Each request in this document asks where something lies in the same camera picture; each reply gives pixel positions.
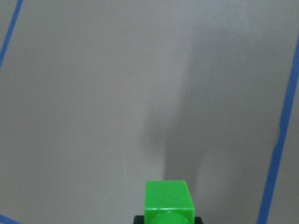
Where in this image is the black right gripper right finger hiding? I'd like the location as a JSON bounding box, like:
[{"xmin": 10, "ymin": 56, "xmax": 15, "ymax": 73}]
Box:
[{"xmin": 194, "ymin": 217, "xmax": 202, "ymax": 224}]

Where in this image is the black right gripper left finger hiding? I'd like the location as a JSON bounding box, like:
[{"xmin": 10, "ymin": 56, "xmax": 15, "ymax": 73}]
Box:
[{"xmin": 133, "ymin": 216, "xmax": 144, "ymax": 224}]

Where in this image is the green block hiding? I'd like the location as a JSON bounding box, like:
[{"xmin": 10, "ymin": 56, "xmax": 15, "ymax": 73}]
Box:
[{"xmin": 144, "ymin": 180, "xmax": 195, "ymax": 224}]

